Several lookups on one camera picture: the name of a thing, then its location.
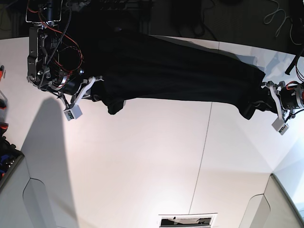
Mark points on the grey table bracket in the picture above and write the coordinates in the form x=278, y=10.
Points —
x=37, y=204
x=256, y=213

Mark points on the red handled screwdriver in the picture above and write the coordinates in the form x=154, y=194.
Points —
x=2, y=72

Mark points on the red black clamp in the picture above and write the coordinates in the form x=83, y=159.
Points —
x=3, y=101
x=3, y=126

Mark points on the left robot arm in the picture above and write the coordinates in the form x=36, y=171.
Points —
x=300, y=77

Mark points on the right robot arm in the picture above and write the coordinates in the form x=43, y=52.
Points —
x=48, y=39

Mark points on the right grey table bracket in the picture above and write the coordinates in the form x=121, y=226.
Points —
x=256, y=213

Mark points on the left grey table bracket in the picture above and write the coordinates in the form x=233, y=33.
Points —
x=37, y=204

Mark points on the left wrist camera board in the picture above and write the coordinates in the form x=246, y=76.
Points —
x=280, y=126

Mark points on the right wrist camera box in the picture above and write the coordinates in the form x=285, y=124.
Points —
x=73, y=112

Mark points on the black t-shirt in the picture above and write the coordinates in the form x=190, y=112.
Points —
x=135, y=65

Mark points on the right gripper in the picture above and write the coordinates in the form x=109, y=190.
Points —
x=77, y=88

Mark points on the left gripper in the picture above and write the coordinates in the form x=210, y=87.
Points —
x=286, y=98

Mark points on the bin of dark clothes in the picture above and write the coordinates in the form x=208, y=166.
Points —
x=10, y=157

